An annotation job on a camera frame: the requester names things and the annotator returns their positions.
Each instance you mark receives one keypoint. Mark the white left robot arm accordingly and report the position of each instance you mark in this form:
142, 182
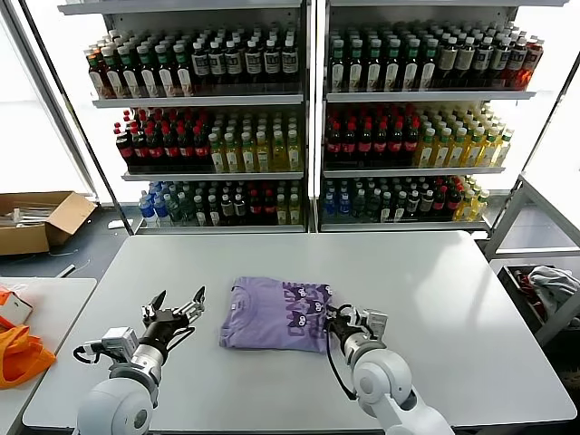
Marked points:
118, 403

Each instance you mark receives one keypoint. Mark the small white carton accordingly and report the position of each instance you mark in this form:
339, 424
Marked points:
18, 310

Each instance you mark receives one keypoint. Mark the red garment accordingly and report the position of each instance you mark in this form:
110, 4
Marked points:
525, 283

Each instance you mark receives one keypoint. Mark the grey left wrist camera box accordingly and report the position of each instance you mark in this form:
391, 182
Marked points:
118, 340

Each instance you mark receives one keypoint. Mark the grey window mullion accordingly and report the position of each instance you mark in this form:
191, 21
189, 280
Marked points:
68, 140

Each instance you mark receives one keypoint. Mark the short grey strip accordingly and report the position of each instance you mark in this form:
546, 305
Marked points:
67, 270

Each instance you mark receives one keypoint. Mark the dark storage bin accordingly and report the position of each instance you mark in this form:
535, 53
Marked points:
521, 294

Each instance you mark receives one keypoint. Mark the purple t-shirt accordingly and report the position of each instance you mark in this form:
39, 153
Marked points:
263, 317

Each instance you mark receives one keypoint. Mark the small white flat object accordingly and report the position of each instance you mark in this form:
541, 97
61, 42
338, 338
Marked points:
115, 225

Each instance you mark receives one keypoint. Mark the grey white garment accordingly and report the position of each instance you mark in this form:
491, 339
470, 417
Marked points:
553, 285

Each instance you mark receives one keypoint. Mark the blue water bottle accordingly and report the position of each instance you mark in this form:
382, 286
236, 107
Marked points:
161, 210
330, 208
344, 208
146, 210

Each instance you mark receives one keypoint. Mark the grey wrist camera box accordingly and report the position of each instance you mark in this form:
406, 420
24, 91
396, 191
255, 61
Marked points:
118, 340
376, 321

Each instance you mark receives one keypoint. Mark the grey metal drinks shelf unit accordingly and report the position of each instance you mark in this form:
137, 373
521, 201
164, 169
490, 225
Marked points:
430, 96
199, 100

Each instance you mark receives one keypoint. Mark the grey metal rack frame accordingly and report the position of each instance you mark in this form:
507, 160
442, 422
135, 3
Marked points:
507, 213

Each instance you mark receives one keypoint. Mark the green tea bottle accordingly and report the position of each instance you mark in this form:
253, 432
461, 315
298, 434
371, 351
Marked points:
373, 208
175, 212
359, 208

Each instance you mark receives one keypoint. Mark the dark bottle beige label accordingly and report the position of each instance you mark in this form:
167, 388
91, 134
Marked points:
447, 61
465, 61

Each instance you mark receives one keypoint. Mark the white packing material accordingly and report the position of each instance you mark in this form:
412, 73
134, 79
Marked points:
27, 213

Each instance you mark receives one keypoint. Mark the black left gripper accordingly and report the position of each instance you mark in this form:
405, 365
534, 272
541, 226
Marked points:
163, 328

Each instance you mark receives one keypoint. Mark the yellow drink bottle white label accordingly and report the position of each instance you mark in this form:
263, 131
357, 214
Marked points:
293, 157
278, 158
502, 151
247, 158
464, 209
217, 158
473, 154
263, 158
479, 207
426, 154
441, 154
488, 153
232, 158
457, 154

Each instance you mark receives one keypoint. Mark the dark metal pole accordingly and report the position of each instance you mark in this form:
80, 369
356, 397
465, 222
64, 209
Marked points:
549, 118
75, 113

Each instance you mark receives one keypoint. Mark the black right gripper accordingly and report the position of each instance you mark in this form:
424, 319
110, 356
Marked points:
345, 328

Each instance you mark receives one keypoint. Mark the green yellow drink bottle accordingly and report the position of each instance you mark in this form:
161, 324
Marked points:
282, 212
294, 212

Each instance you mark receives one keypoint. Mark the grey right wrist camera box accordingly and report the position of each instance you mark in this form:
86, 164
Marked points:
376, 321

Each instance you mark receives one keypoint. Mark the dark bottle green neck label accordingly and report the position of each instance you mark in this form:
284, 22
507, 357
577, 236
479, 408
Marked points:
336, 68
130, 79
148, 79
410, 68
166, 78
184, 77
392, 68
354, 68
374, 68
428, 68

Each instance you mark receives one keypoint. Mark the orange cloth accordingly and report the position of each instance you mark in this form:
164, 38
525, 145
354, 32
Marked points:
20, 362

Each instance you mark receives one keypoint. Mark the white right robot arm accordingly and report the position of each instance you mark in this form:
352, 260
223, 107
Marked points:
383, 376

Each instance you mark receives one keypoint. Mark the dark bottle tall white label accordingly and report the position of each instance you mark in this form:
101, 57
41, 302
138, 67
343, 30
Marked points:
113, 79

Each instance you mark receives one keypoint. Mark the dark drink bottle white cap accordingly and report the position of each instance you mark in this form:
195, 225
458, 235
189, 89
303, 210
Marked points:
214, 213
200, 213
240, 210
426, 206
412, 206
386, 209
399, 209
227, 210

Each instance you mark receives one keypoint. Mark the dark bottle black white label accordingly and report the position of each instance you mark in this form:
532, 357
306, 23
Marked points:
216, 63
516, 61
253, 62
289, 61
233, 62
200, 63
500, 61
270, 61
483, 61

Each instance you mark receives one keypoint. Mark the open cardboard box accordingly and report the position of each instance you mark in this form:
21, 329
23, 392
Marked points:
27, 238

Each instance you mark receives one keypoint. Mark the cola bottle red cap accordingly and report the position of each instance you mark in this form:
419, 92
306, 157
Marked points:
440, 204
171, 151
201, 151
186, 151
452, 204
138, 151
155, 151
255, 210
123, 151
334, 145
350, 145
380, 145
269, 210
365, 145
396, 145
411, 145

